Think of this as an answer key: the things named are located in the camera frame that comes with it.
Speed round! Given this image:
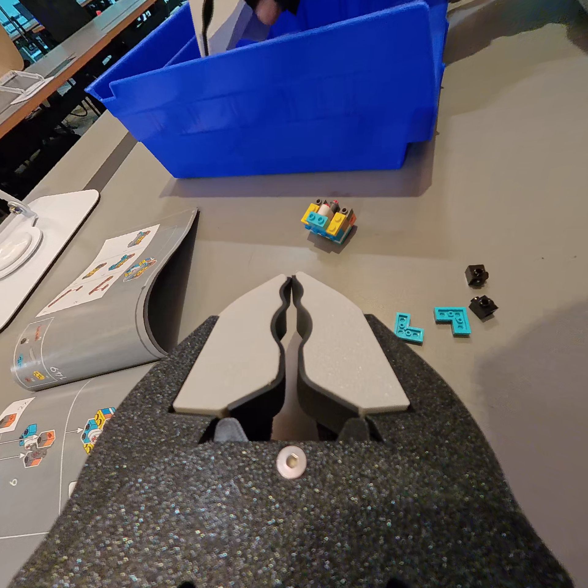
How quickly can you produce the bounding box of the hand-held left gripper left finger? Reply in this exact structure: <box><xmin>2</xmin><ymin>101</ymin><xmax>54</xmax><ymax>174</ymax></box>
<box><xmin>172</xmin><ymin>274</ymin><xmax>293</xmax><ymax>440</ymax></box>

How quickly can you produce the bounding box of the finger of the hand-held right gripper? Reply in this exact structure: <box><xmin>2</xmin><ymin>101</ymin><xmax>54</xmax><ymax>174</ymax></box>
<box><xmin>206</xmin><ymin>0</ymin><xmax>273</xmax><ymax>57</ymax></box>
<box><xmin>190</xmin><ymin>0</ymin><xmax>211</xmax><ymax>58</ymax></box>

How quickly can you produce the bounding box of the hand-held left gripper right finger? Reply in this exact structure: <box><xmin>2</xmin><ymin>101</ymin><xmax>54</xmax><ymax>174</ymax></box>
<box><xmin>293</xmin><ymin>271</ymin><xmax>411</xmax><ymax>440</ymax></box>

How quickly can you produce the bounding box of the blue plastic bin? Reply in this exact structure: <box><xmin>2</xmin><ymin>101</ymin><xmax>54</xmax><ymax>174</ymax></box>
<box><xmin>271</xmin><ymin>0</ymin><xmax>450</xmax><ymax>33</ymax></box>
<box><xmin>85</xmin><ymin>0</ymin><xmax>450</xmax><ymax>179</ymax></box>

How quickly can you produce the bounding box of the teal corner toy plate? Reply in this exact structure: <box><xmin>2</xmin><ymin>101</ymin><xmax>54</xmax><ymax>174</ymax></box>
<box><xmin>394</xmin><ymin>312</ymin><xmax>425</xmax><ymax>345</ymax></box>
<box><xmin>433</xmin><ymin>306</ymin><xmax>472</xmax><ymax>337</ymax></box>

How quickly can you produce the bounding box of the small multicoloured toy brick model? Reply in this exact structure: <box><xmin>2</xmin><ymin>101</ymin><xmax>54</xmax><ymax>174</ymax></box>
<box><xmin>301</xmin><ymin>198</ymin><xmax>358</xmax><ymax>247</ymax></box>

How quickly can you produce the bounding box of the long wooden table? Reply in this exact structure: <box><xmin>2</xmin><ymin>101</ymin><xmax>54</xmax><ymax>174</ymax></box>
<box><xmin>0</xmin><ymin>0</ymin><xmax>157</xmax><ymax>138</ymax></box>

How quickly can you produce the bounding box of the grey instruction booklet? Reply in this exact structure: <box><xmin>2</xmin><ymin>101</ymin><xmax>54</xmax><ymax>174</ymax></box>
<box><xmin>0</xmin><ymin>208</ymin><xmax>201</xmax><ymax>539</ymax></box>

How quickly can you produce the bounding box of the clear plastic box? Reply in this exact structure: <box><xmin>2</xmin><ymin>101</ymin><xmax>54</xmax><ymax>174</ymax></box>
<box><xmin>0</xmin><ymin>70</ymin><xmax>45</xmax><ymax>106</ymax></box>

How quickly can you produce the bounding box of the tan chair back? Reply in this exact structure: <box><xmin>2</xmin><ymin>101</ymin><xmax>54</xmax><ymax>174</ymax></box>
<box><xmin>0</xmin><ymin>30</ymin><xmax>20</xmax><ymax>73</ymax></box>

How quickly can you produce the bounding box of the white rounded board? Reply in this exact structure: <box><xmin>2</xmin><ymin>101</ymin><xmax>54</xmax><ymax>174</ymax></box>
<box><xmin>0</xmin><ymin>189</ymin><xmax>101</xmax><ymax>332</ymax></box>

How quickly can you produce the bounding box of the clear acrylic bracket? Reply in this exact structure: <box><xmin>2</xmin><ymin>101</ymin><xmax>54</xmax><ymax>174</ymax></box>
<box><xmin>0</xmin><ymin>199</ymin><xmax>38</xmax><ymax>227</ymax></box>

